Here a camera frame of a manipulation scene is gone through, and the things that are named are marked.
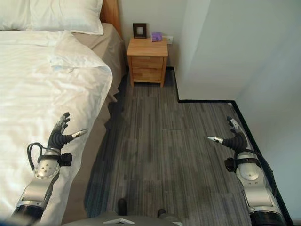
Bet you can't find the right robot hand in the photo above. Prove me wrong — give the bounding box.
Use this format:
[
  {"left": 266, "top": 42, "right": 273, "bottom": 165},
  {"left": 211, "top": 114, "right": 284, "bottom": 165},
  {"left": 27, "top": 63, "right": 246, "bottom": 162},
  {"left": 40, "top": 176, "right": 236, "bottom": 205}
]
[{"left": 206, "top": 116, "right": 249, "bottom": 151}]

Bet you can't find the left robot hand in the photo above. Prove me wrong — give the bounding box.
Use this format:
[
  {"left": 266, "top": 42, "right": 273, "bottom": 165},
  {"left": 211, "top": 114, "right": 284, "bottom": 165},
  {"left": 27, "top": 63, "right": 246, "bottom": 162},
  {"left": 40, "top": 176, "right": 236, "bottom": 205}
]
[{"left": 47, "top": 112, "right": 88, "bottom": 151}]

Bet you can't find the beige fitted bed sheet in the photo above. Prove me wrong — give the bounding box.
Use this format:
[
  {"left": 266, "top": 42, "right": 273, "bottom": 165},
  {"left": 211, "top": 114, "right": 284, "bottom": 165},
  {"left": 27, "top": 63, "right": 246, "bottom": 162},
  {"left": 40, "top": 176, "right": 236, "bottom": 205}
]
[{"left": 61, "top": 23, "right": 129, "bottom": 226}]

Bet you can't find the black baseboard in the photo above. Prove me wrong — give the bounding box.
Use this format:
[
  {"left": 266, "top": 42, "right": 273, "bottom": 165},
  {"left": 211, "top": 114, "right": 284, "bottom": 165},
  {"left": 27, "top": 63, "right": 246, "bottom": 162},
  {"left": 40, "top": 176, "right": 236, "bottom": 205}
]
[{"left": 166, "top": 65, "right": 294, "bottom": 226}]

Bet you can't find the white duvet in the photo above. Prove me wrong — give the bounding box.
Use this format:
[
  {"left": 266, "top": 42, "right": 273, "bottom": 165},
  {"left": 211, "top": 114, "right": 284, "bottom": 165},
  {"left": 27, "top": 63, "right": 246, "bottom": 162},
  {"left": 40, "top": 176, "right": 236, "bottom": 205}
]
[{"left": 0, "top": 30, "right": 112, "bottom": 226}]

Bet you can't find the dark robot left foot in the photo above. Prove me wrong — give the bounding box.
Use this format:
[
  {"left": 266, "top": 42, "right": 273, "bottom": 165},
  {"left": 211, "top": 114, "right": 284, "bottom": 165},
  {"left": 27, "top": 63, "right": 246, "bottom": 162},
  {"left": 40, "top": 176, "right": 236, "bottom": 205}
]
[{"left": 117, "top": 198, "right": 128, "bottom": 215}]

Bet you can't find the silver robot torso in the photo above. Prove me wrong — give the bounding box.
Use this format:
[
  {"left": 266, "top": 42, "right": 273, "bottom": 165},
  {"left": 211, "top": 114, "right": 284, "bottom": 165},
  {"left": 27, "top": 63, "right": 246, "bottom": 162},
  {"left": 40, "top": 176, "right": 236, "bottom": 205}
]
[{"left": 61, "top": 210, "right": 183, "bottom": 226}]

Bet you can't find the wooden nightstand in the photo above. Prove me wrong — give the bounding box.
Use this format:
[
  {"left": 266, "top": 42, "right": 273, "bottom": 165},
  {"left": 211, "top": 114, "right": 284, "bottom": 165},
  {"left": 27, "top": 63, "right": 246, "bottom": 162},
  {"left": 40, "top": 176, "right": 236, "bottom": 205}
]
[{"left": 127, "top": 37, "right": 169, "bottom": 88}]

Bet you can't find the white pillow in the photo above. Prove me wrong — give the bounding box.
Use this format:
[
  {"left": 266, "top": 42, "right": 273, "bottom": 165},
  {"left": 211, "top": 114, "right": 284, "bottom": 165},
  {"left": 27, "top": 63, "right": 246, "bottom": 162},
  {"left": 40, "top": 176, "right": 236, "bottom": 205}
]
[
  {"left": 0, "top": 0, "right": 32, "bottom": 31},
  {"left": 29, "top": 0, "right": 104, "bottom": 36}
]

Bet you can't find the wooden headboard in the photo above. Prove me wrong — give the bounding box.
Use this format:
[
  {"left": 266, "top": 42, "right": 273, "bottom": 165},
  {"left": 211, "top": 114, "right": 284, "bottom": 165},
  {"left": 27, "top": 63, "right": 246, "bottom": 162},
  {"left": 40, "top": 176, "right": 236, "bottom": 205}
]
[{"left": 100, "top": 0, "right": 124, "bottom": 40}]

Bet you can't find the dark picture frame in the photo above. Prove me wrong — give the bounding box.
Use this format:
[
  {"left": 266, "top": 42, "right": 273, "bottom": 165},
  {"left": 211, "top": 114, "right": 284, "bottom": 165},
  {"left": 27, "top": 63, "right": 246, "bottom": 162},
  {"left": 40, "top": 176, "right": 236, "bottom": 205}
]
[{"left": 133, "top": 23, "right": 148, "bottom": 39}]

